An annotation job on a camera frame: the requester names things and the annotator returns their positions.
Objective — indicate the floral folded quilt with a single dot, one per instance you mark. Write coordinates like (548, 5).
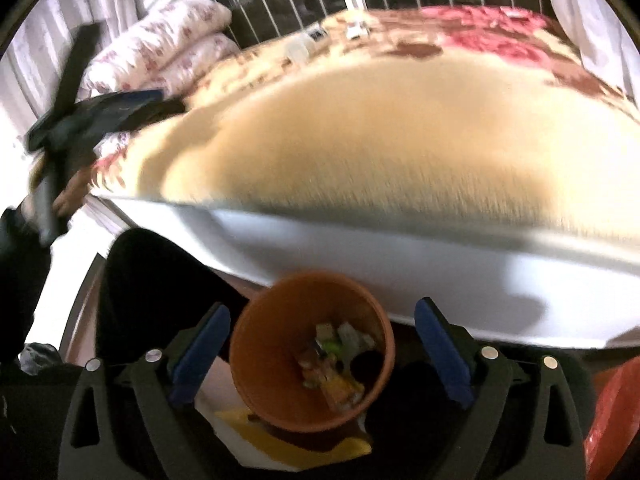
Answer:
(205, 60)

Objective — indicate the white sheer curtain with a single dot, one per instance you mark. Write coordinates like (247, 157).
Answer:
(590, 20)
(35, 60)

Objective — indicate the beige floral blanket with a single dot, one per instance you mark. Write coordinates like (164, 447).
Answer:
(375, 135)

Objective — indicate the orange plastic waste bin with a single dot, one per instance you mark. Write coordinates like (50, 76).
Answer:
(265, 360)

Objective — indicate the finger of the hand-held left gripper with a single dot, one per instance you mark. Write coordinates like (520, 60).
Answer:
(135, 99)
(160, 109)

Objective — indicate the yellow paper sheet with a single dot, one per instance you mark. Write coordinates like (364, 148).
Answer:
(350, 447)

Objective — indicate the green crumpled wrapper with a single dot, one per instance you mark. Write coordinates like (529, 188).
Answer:
(331, 345)

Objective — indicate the red plastic bag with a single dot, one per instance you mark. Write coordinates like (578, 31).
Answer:
(617, 410)

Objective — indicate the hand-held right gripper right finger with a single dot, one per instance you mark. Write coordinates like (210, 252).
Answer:
(442, 355)

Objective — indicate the person's right trouser leg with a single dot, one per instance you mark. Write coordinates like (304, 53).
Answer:
(415, 410)

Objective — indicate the person's left hand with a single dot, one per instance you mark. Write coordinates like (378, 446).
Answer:
(72, 195)

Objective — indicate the grey crumpled cloth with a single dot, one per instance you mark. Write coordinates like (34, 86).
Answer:
(37, 357)

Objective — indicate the small dark packet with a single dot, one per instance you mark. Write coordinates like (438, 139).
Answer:
(317, 35)

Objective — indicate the floral pillows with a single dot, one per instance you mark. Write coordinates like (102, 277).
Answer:
(165, 30)

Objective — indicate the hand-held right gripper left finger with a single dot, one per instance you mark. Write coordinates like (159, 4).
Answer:
(200, 355)

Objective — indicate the small white packet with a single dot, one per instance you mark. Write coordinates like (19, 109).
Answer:
(356, 30)

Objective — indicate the yellow orange snack wrapper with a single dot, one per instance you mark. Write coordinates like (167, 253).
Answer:
(342, 387)

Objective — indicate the small white box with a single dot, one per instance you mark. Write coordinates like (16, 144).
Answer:
(300, 49)

